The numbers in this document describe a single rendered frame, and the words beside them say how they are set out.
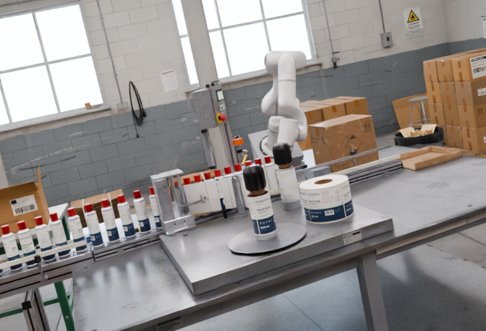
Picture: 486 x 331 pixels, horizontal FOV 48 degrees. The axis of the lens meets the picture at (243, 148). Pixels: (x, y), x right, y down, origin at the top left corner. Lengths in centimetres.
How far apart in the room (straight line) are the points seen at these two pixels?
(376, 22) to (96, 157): 469
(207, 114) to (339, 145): 86
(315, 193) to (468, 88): 413
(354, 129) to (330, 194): 103
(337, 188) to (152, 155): 608
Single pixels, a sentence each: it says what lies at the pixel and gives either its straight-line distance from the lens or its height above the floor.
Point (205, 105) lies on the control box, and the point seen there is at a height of 140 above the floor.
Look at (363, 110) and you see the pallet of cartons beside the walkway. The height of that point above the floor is 75.
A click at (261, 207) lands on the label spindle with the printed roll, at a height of 102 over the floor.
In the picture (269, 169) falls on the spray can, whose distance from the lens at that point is 271.
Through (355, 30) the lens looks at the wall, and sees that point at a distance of 871.
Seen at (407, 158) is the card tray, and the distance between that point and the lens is 327.
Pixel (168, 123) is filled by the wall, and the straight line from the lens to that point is 804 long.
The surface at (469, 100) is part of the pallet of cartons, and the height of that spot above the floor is 69.
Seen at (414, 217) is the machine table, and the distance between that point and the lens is 227.
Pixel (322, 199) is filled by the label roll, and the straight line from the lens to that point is 217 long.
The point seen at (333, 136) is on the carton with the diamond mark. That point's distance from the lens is 309.
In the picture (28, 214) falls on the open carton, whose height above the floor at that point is 88.
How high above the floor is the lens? 157
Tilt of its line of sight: 9 degrees down
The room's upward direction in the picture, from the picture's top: 12 degrees counter-clockwise
